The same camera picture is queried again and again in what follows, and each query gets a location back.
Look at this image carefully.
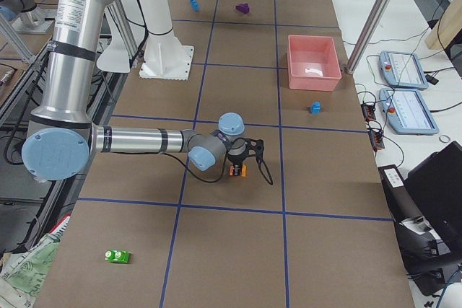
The orange block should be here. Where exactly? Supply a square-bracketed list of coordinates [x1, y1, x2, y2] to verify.
[229, 164, 247, 177]

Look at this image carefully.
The long blue block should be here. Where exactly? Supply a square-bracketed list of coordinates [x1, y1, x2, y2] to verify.
[189, 0, 200, 12]

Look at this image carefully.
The purple block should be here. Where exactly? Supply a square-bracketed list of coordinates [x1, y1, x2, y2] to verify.
[235, 3, 250, 14]

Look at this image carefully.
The pink plastic box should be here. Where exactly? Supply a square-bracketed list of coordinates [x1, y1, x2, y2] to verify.
[287, 35, 341, 92]

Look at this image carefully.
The near teach pendant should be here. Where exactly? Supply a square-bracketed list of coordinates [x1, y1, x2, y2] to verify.
[379, 88, 439, 135]

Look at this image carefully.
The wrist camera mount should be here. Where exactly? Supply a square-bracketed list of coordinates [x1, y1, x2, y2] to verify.
[245, 138, 264, 163]

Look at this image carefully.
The green block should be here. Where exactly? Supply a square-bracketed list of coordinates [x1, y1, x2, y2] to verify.
[105, 250, 131, 264]

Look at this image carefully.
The patterned cloth bag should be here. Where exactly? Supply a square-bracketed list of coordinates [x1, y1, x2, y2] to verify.
[1, 231, 63, 307]

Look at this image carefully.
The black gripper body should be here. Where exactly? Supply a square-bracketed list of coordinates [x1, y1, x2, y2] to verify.
[227, 138, 249, 168]

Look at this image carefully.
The small blue block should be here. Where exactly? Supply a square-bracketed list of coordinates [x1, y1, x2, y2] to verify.
[310, 102, 322, 115]

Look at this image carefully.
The teach pendant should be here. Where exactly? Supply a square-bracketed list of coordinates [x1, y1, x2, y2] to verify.
[379, 88, 439, 135]
[379, 50, 428, 90]

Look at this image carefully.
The white camera mast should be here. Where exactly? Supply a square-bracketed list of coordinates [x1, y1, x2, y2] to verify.
[96, 0, 195, 80]

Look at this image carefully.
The far teach pendant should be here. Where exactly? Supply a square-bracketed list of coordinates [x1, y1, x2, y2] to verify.
[379, 50, 428, 90]

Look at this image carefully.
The brown paper table mat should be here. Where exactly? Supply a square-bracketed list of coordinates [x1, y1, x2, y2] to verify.
[35, 0, 414, 307]

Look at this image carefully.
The aluminium frame post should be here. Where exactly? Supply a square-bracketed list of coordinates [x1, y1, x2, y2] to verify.
[344, 0, 390, 75]

